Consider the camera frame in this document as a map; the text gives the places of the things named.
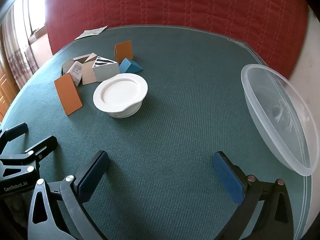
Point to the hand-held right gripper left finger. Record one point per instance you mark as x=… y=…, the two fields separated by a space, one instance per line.
x=92 y=177

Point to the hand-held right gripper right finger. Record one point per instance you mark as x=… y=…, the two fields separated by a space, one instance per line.
x=227 y=177

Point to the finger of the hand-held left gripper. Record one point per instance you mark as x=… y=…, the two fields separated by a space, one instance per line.
x=43 y=147
x=16 y=132

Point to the orange wedge block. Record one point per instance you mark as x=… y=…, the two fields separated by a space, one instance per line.
x=124 y=50
x=68 y=95

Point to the clear plastic bowl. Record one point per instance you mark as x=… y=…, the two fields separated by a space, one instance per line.
x=270 y=110

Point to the white power adapter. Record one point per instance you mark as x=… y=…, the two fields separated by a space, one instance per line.
x=76 y=71

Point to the beige wooden block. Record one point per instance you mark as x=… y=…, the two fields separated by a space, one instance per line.
x=88 y=73

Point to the white plate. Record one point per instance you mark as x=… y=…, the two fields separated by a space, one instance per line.
x=117 y=92

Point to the grey zebra striped wedge block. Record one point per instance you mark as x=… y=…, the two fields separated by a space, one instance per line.
x=106 y=71

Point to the blue wedge block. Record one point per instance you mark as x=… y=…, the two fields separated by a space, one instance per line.
x=130 y=66

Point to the wooden door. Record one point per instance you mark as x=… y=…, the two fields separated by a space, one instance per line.
x=6 y=92

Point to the green table mat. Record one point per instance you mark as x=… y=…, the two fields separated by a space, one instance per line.
x=175 y=130

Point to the patterned curtain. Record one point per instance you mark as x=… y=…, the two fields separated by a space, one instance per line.
x=15 y=52

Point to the window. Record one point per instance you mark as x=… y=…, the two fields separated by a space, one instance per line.
x=37 y=10

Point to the white paper leaflet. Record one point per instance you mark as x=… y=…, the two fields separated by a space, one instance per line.
x=91 y=32

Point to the red quilted blanket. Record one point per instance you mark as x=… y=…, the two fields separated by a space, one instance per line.
x=175 y=2

